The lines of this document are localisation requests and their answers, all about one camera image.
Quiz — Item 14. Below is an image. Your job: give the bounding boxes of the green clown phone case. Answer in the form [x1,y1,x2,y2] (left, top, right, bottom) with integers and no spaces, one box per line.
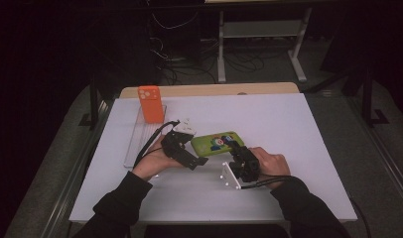
[190,131,246,158]

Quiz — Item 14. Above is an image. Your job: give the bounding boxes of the black metal stand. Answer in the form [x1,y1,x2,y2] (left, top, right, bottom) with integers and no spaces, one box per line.
[360,64,391,127]

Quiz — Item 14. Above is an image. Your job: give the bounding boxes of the black cables on floor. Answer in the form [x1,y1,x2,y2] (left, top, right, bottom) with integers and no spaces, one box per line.
[149,36,267,86]

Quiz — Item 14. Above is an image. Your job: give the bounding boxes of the orange phone case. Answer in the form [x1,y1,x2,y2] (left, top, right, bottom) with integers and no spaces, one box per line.
[137,85,166,125]

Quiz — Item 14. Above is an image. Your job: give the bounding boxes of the person's left hand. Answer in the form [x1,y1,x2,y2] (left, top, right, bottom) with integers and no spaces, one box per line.
[132,134,185,182]

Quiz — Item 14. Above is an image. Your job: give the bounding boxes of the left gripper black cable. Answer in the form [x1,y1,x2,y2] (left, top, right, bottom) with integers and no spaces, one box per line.
[133,120,181,167]

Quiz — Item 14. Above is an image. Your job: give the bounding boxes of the grey metal rail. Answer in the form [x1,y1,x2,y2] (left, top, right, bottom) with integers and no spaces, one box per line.
[347,97,403,212]
[40,98,115,238]

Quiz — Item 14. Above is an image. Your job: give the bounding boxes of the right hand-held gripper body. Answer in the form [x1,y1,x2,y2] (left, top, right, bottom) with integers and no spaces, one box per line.
[220,145,261,191]

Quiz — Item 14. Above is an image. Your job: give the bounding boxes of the clear plastic tray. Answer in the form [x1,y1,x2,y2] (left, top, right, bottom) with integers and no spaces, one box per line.
[123,104,168,170]

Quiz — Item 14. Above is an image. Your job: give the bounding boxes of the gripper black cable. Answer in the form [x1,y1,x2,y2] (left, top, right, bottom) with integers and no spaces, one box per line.
[240,174,294,190]
[133,120,181,167]

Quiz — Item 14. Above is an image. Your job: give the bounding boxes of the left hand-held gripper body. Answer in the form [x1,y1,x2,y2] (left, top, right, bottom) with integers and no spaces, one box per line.
[160,118,198,167]

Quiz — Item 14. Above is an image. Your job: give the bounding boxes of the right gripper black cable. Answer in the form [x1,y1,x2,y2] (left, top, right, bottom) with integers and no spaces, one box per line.
[240,174,294,190]

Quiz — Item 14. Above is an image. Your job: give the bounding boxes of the person's right hand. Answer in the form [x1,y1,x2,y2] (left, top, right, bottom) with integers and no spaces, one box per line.
[248,146,292,190]

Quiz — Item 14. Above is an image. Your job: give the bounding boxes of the white metal desk frame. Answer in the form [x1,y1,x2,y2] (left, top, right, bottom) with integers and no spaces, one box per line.
[216,6,314,84]

